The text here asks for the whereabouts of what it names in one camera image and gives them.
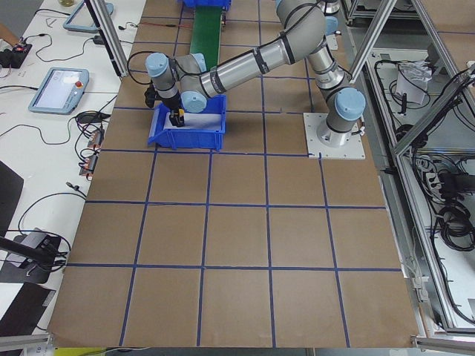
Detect teach pendant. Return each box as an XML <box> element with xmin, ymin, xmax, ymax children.
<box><xmin>28</xmin><ymin>67</ymin><xmax>89</xmax><ymax>114</ymax></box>
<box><xmin>63</xmin><ymin>1</ymin><xmax>98</xmax><ymax>33</ymax></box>

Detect near teach pendant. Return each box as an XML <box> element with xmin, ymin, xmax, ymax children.
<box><xmin>28</xmin><ymin>67</ymin><xmax>89</xmax><ymax>114</ymax></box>

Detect green conveyor belt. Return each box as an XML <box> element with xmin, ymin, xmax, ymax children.
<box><xmin>190</xmin><ymin>6</ymin><xmax>222</xmax><ymax>69</ymax></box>

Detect aluminium frame post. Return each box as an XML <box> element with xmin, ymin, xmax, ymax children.
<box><xmin>85</xmin><ymin>0</ymin><xmax>128</xmax><ymax>78</ymax></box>

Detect far teach pendant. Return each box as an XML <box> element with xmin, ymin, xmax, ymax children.
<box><xmin>63</xmin><ymin>1</ymin><xmax>98</xmax><ymax>33</ymax></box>

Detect blue left storage bin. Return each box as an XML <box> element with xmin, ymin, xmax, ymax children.
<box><xmin>148</xmin><ymin>95</ymin><xmax>226</xmax><ymax>151</ymax></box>

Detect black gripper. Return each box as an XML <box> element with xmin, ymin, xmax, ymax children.
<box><xmin>160</xmin><ymin>92</ymin><xmax>185</xmax><ymax>127</ymax></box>

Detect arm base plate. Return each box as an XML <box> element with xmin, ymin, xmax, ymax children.
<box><xmin>303</xmin><ymin>113</ymin><xmax>366</xmax><ymax>160</ymax></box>
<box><xmin>326</xmin><ymin>34</ymin><xmax>338</xmax><ymax>51</ymax></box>

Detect white foam pad left bin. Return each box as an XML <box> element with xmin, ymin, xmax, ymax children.
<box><xmin>163</xmin><ymin>113</ymin><xmax>222</xmax><ymax>131</ymax></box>

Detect red black conveyor wires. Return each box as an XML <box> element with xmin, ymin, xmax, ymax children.
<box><xmin>137</xmin><ymin>21</ymin><xmax>194</xmax><ymax>30</ymax></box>

